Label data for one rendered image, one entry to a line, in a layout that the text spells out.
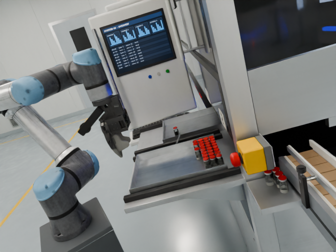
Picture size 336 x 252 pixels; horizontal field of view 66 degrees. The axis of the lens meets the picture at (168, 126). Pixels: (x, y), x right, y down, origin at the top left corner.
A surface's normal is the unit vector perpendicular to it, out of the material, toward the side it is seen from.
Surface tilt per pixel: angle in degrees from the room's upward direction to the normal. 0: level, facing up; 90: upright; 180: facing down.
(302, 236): 90
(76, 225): 72
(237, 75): 90
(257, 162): 90
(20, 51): 90
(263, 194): 0
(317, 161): 0
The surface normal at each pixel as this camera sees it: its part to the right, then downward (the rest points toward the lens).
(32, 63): 0.01, 0.36
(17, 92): -0.42, 0.44
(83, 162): 0.52, -0.55
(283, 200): -0.29, -0.89
